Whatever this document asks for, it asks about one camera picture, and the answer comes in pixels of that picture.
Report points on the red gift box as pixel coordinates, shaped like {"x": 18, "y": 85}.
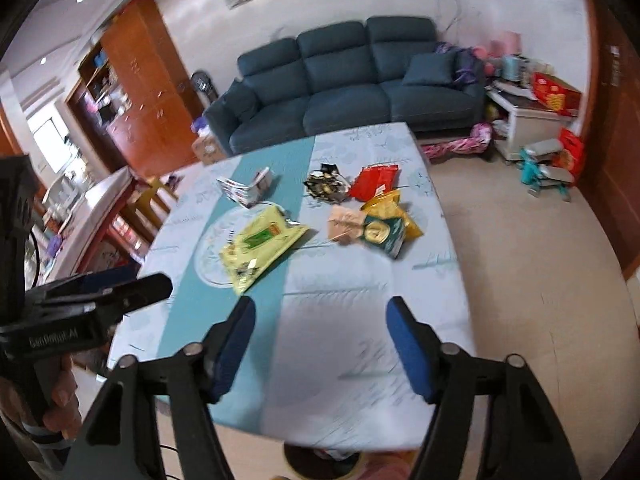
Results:
{"x": 556, "y": 94}

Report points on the cardboard box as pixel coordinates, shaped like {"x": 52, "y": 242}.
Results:
{"x": 207, "y": 149}

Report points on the white side cabinet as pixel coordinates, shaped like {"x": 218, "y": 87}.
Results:
{"x": 518, "y": 121}

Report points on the dark teal sofa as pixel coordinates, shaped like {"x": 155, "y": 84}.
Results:
{"x": 341, "y": 76}

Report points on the black gold wrapper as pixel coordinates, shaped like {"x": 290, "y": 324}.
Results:
{"x": 327, "y": 184}

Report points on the white blue red wrapper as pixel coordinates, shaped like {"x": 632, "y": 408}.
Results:
{"x": 247, "y": 195}

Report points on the red foil bag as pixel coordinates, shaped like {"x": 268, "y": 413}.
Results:
{"x": 373, "y": 181}

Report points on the patterned teal white tablecloth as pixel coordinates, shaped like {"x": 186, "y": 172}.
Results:
{"x": 320, "y": 370}

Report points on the orange wooden wardrobe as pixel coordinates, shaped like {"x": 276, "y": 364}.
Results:
{"x": 133, "y": 100}

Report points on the pink patterned bag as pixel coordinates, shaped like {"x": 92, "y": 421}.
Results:
{"x": 477, "y": 142}

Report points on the person's left hand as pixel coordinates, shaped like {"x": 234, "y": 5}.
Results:
{"x": 63, "y": 416}

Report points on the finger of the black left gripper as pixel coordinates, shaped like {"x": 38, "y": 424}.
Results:
{"x": 113, "y": 303}
{"x": 88, "y": 283}

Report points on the teal cushion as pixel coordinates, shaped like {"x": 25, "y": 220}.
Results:
{"x": 431, "y": 69}

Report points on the teal children's stool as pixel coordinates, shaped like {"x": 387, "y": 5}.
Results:
{"x": 538, "y": 173}

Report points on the teal gold packet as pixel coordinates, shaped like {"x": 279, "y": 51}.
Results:
{"x": 387, "y": 235}

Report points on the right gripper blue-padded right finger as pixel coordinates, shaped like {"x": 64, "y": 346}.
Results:
{"x": 523, "y": 438}

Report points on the yellow plastic chair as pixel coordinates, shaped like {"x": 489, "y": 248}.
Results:
{"x": 148, "y": 210}

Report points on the yellow-green snack bag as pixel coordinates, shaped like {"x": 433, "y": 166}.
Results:
{"x": 251, "y": 252}

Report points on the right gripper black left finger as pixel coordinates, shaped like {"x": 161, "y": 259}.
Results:
{"x": 119, "y": 438}

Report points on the pink paper packet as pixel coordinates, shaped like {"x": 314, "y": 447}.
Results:
{"x": 345, "y": 225}

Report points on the purple bag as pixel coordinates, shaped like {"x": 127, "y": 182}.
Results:
{"x": 467, "y": 68}

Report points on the yellow chip bag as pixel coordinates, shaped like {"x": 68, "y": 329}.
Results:
{"x": 387, "y": 206}

